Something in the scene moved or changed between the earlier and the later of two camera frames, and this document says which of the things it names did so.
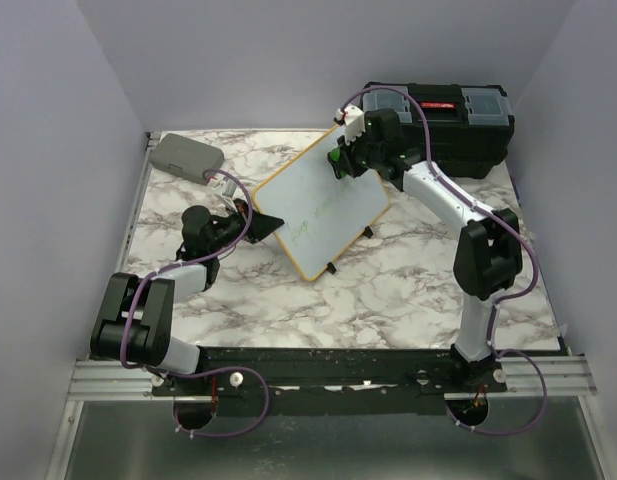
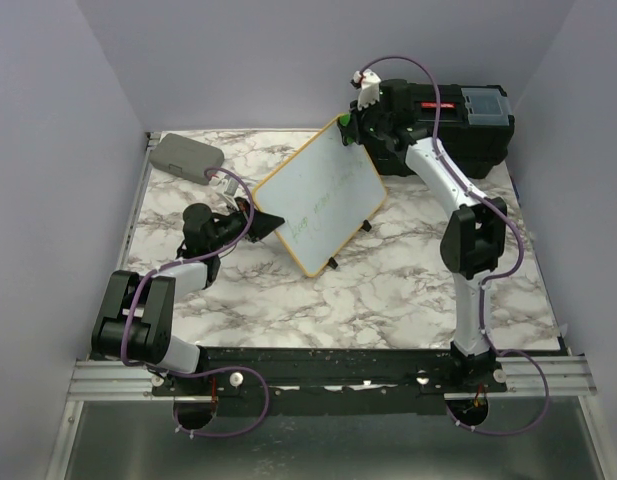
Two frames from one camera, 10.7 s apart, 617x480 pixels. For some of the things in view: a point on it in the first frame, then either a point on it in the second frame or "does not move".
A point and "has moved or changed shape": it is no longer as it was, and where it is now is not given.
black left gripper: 261,226 does not move
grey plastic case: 184,159 does not move
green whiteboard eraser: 335,154 has moved or changed shape
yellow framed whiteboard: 323,215 does not move
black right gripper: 344,164 to 356,120
